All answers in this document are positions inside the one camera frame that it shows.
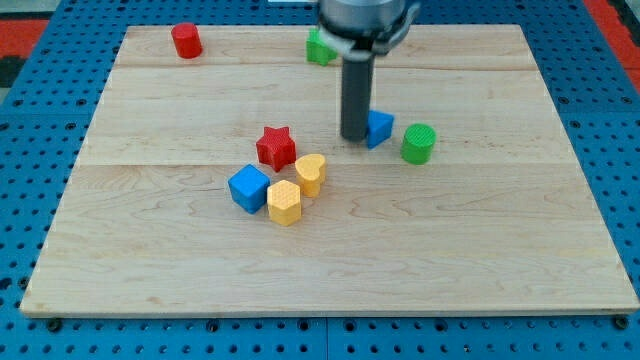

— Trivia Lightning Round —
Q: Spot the green star block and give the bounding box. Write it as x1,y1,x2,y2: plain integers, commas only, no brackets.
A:
305,28,338,66

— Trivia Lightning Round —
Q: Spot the yellow hexagon block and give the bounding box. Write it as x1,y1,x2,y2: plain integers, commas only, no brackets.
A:
267,180,302,226

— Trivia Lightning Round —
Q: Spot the green cylinder block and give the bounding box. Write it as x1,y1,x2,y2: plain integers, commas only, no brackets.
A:
401,123,437,165

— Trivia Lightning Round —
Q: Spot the red star block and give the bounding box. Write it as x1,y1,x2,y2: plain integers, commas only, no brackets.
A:
256,126,297,172

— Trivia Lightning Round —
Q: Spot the blue cube block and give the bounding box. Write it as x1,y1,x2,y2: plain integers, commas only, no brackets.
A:
228,164,270,214

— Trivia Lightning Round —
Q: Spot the yellow heart block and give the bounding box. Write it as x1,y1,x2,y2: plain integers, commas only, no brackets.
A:
295,154,326,198

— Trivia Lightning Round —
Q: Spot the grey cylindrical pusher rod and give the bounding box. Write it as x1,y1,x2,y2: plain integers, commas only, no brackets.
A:
340,56,375,142

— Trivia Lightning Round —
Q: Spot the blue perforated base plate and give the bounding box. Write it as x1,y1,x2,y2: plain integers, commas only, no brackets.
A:
1,0,639,359

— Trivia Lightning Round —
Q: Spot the light wooden board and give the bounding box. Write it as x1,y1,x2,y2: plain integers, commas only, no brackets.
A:
21,25,639,318

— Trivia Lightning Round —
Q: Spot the blue triangle block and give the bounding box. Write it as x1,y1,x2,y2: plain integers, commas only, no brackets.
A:
367,110,395,149

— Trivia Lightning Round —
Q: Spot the red cylinder block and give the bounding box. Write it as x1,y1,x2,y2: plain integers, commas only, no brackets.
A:
171,22,203,59

